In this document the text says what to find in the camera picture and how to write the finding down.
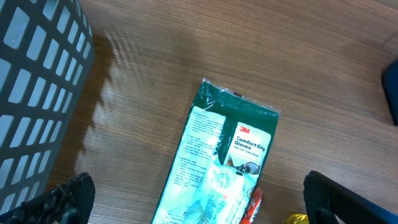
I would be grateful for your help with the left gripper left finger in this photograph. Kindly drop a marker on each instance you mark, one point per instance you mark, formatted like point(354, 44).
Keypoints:
point(70, 202)

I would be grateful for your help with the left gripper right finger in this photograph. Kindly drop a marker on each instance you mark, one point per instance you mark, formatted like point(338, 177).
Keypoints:
point(327, 201)

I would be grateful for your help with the small yellow bottle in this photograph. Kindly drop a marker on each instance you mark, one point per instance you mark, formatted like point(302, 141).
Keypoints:
point(297, 218)

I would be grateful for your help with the red white tube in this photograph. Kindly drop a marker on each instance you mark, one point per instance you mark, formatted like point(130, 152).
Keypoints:
point(253, 207)

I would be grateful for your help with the green package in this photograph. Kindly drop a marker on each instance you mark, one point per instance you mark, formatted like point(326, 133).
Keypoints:
point(220, 157)

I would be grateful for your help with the blue object at edge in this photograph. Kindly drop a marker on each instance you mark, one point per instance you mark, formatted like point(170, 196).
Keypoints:
point(389, 85)

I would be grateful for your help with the dark grey mesh basket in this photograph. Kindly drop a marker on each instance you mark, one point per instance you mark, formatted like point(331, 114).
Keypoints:
point(47, 51)

